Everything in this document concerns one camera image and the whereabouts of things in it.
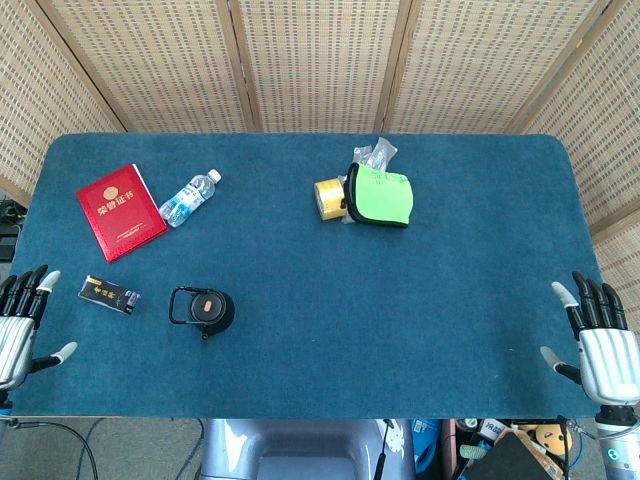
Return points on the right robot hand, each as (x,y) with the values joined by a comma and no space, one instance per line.
(607,360)

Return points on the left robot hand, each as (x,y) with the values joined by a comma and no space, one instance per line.
(15,335)

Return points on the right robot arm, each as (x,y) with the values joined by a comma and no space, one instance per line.
(622,440)

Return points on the black cast iron teapot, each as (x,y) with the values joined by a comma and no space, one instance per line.
(225,316)

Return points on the black device box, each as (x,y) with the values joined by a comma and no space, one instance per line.
(7,245)

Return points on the yellow plush toy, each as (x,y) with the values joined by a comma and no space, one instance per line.
(550,437)

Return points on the small black carton box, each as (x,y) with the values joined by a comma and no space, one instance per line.
(107,296)

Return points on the black flat box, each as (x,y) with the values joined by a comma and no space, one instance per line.
(510,460)

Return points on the red certificate book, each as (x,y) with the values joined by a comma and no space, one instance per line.
(122,212)

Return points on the pale green oval object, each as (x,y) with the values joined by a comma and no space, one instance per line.
(471,451)

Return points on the blue plastic container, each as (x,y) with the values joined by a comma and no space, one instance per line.
(426,445)

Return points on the clear plastic water bottle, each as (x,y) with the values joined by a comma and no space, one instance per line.
(187,199)

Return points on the blue table carpet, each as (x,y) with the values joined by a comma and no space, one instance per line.
(350,310)

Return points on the green cloth with black edge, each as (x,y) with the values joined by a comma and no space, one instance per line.
(382,197)

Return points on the grey robot torso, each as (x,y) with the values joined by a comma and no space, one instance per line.
(300,450)

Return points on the clear plastic bag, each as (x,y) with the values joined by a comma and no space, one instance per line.
(376,152)

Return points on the yellow tape roll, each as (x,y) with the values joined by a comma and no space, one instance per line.
(327,200)

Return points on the woven bamboo folding screen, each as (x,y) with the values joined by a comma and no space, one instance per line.
(320,60)

